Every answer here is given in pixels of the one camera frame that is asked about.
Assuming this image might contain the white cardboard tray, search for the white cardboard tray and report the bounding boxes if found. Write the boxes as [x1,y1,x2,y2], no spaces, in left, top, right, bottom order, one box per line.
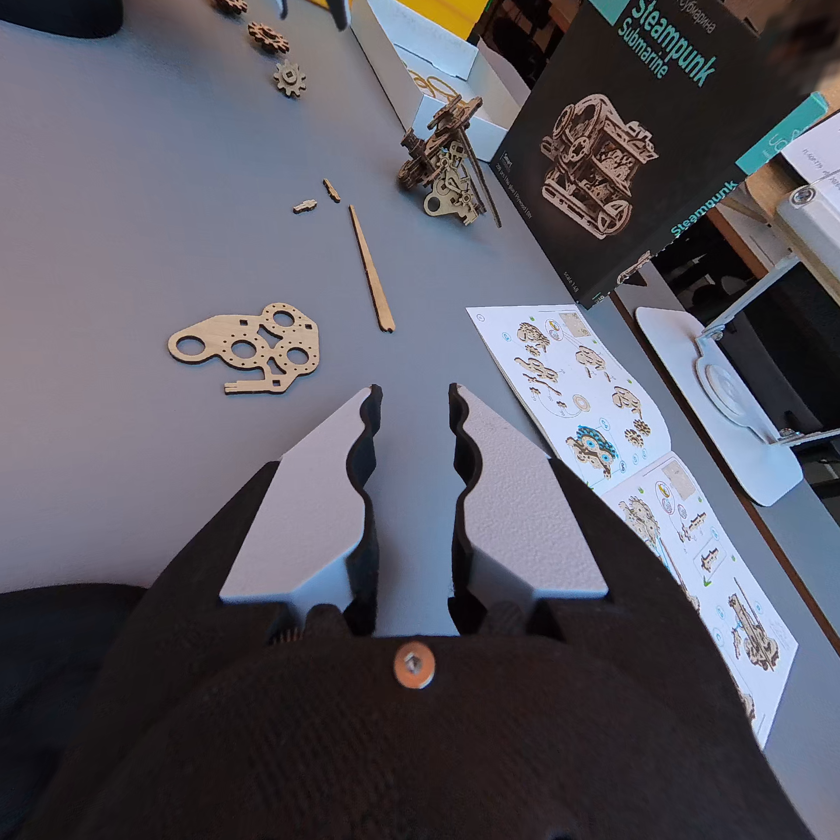
[351,0,532,164]

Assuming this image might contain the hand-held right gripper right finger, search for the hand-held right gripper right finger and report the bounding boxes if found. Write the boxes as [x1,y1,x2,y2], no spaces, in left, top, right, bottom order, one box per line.
[448,382,610,634]

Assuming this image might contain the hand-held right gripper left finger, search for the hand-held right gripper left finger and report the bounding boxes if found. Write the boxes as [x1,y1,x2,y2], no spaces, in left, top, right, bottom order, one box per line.
[218,384,385,634]

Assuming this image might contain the pile of tan rubber bands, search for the pile of tan rubber bands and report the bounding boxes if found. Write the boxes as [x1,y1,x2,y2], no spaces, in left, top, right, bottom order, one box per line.
[406,59,460,99]

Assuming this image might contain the perforated wooden plate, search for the perforated wooden plate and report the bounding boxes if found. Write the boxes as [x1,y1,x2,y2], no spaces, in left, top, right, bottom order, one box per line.
[167,302,321,396]

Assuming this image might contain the black model kit box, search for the black model kit box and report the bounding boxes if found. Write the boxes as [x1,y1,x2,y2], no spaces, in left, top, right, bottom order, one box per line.
[491,0,829,309]

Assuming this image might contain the white stand base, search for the white stand base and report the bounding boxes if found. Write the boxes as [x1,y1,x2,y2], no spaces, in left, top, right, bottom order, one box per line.
[635,306,805,508]

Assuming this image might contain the wooden gear model assembly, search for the wooden gear model assembly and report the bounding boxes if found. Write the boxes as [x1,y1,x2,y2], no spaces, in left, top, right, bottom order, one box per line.
[397,95,503,229]

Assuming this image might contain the open instruction booklet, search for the open instruction booklet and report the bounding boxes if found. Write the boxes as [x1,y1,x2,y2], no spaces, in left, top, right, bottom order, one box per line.
[467,303,799,749]

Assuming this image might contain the pointed wooden stick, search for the pointed wooden stick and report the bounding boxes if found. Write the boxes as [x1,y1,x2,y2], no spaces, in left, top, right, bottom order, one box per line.
[348,205,396,333]

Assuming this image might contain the white printed instruction sheet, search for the white printed instruction sheet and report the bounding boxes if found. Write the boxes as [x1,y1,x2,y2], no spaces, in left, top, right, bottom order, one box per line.
[777,118,840,260]

